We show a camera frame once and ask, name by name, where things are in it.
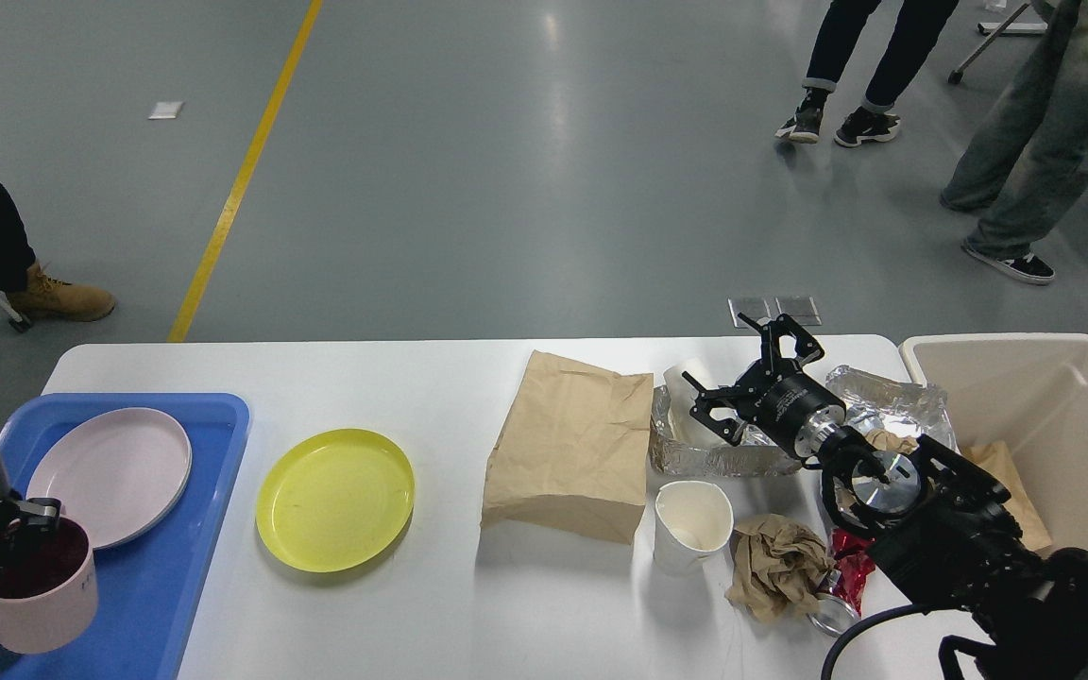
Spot pink mug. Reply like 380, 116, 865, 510
0, 518, 99, 655

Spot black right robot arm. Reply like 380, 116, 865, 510
683, 314, 1088, 679

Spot white paper cup in tray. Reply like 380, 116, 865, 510
662, 358, 728, 452

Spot brown paper bag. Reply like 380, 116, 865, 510
481, 351, 654, 545

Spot crumpled foil sheet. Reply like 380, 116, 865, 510
824, 364, 960, 452

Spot pink plate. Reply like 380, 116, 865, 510
26, 406, 193, 551

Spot red wrapper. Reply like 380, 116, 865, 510
830, 528, 876, 616

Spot metal floor socket plates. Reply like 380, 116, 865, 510
726, 296, 823, 329

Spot white floor marker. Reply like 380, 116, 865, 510
147, 102, 185, 121

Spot office chair base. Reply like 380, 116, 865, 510
945, 3, 1046, 85

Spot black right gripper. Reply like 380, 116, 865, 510
681, 313, 846, 460

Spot person in dark jeans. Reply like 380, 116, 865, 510
774, 0, 962, 149

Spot crumpled brown paper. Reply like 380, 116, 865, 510
724, 514, 833, 625

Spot metal can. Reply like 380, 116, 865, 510
805, 585, 862, 638

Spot aluminium foil tray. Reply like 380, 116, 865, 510
648, 386, 801, 478

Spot beige plastic bin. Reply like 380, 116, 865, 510
899, 332, 1088, 551

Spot blue plastic tray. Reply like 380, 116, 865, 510
0, 393, 250, 679

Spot yellow plate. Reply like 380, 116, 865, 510
254, 429, 417, 573

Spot brown paper in bin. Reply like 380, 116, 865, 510
962, 442, 1054, 553

